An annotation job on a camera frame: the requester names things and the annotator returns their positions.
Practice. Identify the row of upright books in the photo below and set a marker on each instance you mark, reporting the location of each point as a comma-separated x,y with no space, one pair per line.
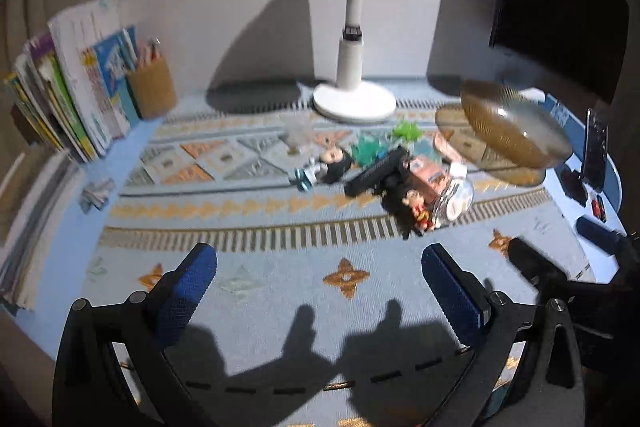
71,82

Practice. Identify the white small cube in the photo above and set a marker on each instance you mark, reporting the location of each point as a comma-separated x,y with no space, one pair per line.
457,170

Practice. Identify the pink card box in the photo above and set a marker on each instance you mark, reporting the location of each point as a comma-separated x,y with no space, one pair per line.
430,175

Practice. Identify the white desk lamp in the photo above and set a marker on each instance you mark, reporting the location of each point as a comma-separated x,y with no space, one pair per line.
381,40

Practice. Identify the brown pen holder cup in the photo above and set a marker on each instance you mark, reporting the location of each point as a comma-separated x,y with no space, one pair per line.
151,83

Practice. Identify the folded paper crane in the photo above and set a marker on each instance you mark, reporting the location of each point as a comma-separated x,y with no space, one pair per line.
96,195

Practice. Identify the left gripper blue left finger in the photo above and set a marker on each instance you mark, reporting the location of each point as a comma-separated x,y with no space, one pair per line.
176,296

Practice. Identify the clear plastic toy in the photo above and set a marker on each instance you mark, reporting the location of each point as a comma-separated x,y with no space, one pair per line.
297,133

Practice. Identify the teal plastic toy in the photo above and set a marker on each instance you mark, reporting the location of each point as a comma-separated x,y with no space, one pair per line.
368,148

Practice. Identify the small red black object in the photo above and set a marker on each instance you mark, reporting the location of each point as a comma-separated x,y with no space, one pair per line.
598,207

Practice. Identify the amber ribbed glass bowl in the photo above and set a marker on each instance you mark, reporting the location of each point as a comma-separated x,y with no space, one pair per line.
516,128

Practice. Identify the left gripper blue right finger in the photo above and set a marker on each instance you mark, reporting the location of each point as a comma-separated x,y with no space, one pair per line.
462,297

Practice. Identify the black rectangular box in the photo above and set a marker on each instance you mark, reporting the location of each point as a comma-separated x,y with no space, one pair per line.
377,172

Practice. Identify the light green plastic toy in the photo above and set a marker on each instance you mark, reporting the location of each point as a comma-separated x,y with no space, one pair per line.
406,131

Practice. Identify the blue lego piece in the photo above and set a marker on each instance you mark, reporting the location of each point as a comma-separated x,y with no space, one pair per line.
560,113

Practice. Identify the patterned blue table mat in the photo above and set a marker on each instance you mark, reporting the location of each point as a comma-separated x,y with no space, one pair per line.
318,314

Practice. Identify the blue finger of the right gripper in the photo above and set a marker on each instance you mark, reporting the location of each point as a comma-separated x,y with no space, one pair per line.
612,242
537,269

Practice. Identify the red cartoon figurine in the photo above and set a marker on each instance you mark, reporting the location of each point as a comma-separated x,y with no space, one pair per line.
412,205

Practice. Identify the black monitor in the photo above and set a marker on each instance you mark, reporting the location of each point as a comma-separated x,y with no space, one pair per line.
584,41

